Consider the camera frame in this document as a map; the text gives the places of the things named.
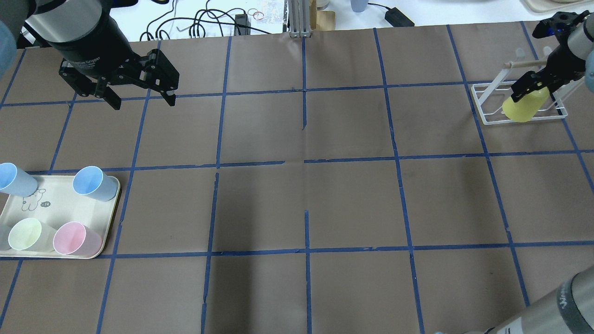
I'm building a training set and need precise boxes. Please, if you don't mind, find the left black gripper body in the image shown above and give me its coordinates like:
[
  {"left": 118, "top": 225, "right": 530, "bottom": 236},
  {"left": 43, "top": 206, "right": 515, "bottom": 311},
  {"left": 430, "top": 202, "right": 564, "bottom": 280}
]
[{"left": 48, "top": 19, "right": 180, "bottom": 96}]

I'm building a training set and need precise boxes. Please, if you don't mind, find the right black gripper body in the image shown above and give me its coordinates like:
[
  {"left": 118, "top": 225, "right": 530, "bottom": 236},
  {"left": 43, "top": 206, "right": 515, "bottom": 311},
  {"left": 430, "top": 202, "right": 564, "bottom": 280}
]
[{"left": 536, "top": 44, "right": 588, "bottom": 93}]

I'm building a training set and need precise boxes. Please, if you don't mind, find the yellow plastic cup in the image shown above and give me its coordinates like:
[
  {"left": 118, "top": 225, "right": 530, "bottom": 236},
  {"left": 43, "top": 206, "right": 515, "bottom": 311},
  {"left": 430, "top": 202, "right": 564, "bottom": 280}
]
[{"left": 502, "top": 87, "right": 549, "bottom": 122}]

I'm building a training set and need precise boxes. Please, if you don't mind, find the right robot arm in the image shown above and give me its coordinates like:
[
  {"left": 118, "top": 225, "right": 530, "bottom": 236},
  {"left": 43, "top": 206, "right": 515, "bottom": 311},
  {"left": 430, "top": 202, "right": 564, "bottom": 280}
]
[{"left": 477, "top": 11, "right": 593, "bottom": 334}]

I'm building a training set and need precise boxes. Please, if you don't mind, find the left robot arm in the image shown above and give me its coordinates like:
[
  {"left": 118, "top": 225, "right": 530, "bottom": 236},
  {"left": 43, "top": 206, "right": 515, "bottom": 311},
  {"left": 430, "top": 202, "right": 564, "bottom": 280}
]
[{"left": 1, "top": 0, "right": 180, "bottom": 110}]

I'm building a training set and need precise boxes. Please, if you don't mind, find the blue plastic cup near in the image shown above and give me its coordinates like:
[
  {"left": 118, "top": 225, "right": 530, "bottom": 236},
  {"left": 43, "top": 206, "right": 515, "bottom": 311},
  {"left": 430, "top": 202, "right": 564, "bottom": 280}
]
[{"left": 72, "top": 166, "right": 119, "bottom": 202}]

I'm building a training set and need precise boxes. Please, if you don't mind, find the blue plastic cup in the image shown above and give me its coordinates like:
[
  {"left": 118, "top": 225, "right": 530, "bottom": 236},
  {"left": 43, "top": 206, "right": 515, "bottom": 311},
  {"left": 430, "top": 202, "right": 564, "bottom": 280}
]
[
  {"left": 72, "top": 166, "right": 119, "bottom": 202},
  {"left": 0, "top": 162, "right": 38, "bottom": 197}
]

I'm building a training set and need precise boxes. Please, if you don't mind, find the blue plastic cup far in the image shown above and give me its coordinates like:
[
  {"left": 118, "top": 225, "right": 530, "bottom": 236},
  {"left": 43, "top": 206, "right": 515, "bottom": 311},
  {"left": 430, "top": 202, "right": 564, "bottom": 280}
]
[{"left": 0, "top": 162, "right": 38, "bottom": 197}]

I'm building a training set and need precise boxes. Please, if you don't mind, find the pink plastic cup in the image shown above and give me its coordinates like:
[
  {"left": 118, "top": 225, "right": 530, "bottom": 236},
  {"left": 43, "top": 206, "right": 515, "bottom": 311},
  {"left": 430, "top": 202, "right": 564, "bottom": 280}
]
[{"left": 52, "top": 222, "right": 103, "bottom": 257}]

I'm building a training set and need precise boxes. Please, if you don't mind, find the pale green plastic cup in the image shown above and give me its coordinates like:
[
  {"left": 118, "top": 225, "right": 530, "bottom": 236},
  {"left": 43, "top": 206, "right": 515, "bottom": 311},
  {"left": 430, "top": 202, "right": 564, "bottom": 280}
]
[{"left": 8, "top": 218, "right": 57, "bottom": 252}]

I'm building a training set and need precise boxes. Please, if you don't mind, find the blue cup on desk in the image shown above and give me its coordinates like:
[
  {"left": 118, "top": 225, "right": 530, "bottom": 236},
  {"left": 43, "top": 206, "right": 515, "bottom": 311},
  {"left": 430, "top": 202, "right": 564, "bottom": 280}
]
[{"left": 350, "top": 0, "right": 369, "bottom": 13}]

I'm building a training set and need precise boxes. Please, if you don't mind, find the cream serving tray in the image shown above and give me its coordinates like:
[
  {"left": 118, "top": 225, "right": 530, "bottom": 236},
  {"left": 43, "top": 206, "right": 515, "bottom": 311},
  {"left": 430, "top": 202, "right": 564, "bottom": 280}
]
[{"left": 0, "top": 175, "right": 121, "bottom": 259}]

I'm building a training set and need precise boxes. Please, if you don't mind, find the black power adapter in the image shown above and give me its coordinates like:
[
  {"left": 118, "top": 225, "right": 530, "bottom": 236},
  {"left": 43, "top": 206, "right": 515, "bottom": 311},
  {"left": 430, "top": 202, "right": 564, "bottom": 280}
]
[{"left": 384, "top": 7, "right": 415, "bottom": 27}]

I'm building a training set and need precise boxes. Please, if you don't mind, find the wooden mug tree stand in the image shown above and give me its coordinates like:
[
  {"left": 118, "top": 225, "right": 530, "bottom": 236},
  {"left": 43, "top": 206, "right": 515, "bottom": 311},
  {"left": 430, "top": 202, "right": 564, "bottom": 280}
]
[{"left": 309, "top": 0, "right": 336, "bottom": 31}]

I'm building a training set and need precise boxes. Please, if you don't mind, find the white wire cup rack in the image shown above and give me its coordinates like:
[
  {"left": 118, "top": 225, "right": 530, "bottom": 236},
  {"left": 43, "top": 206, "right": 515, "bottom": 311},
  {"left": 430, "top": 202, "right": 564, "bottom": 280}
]
[{"left": 471, "top": 48, "right": 577, "bottom": 125}]

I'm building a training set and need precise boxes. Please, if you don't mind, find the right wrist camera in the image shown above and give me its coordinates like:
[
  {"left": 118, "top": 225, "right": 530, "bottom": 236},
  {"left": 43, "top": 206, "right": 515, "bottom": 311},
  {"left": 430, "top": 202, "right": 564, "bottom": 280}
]
[{"left": 532, "top": 12, "right": 581, "bottom": 39}]

